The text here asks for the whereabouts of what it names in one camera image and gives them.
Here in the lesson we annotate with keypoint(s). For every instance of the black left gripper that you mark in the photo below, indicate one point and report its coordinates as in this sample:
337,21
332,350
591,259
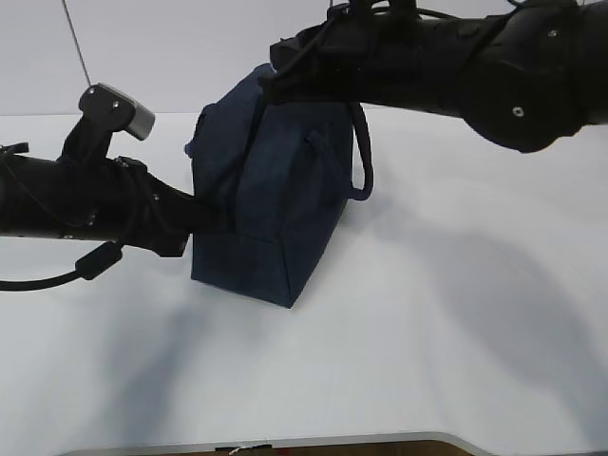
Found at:
161,218

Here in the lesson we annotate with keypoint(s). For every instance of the dark blue lunch bag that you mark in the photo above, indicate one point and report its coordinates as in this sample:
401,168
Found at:
280,176

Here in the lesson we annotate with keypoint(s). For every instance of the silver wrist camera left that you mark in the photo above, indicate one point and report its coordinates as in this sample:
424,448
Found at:
115,111

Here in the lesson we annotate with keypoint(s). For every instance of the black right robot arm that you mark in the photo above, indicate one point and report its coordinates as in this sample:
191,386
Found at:
521,79

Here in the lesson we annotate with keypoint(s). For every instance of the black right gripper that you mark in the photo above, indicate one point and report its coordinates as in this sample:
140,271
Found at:
325,63

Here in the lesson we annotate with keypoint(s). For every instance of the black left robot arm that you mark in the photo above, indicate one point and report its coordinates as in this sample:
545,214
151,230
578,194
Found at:
117,200

